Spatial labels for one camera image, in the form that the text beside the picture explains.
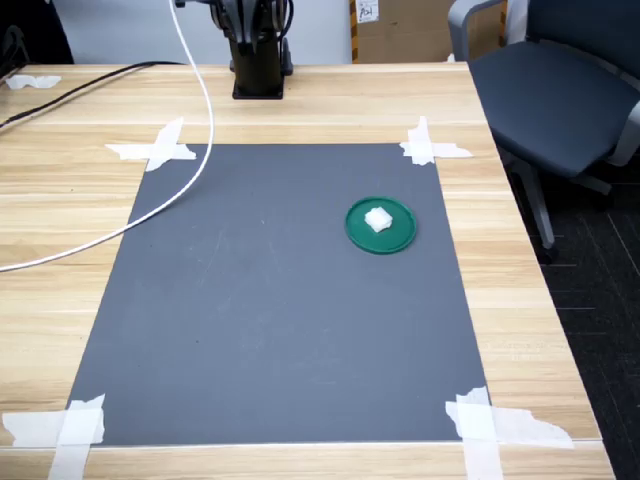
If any small white plastic terminal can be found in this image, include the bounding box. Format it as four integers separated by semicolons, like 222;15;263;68
363;205;394;235

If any round green lid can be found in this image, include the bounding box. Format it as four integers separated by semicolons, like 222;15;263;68
344;196;418;256

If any dark grey mat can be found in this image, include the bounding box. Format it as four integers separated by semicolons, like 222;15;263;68
65;143;494;448

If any white tape strip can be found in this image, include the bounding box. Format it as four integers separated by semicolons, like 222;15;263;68
406;115;436;168
47;393;107;480
398;141;474;160
492;405;575;450
144;116;186;173
444;385;504;480
104;142;198;163
1;409;69;448

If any brown cardboard box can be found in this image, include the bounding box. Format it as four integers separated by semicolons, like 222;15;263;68
349;0;510;65

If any grey office chair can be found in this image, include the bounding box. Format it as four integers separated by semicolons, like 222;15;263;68
446;0;640;265

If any crumpled white tape piece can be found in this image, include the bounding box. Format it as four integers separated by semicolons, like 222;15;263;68
4;73;63;92

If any white cable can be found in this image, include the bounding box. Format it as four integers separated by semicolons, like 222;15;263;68
0;0;217;274

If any black cable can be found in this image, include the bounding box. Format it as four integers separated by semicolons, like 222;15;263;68
0;60;190;132

